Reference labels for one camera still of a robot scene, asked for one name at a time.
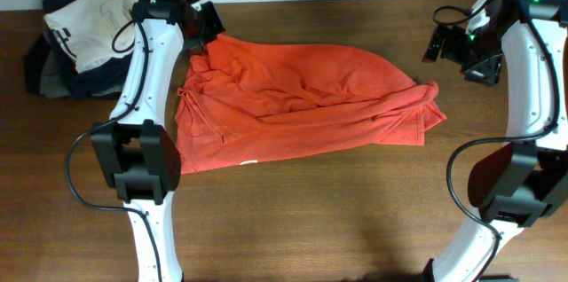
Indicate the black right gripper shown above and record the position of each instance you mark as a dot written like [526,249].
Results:
[487,73]

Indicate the white folded t-shirt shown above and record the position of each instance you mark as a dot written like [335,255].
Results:
[91,32]

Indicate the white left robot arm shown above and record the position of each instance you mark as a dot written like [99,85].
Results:
[138,158]

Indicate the grey folded garment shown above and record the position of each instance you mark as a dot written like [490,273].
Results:
[51,84]

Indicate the navy folded garment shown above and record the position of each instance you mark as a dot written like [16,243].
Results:
[108,78]

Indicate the black folded garment bottom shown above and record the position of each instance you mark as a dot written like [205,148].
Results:
[33,64]

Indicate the orange printed t-shirt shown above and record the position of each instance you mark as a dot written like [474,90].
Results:
[244,103]

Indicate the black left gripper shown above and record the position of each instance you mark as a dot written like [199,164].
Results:
[211,14]

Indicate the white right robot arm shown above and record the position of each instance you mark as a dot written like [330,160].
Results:
[526,178]

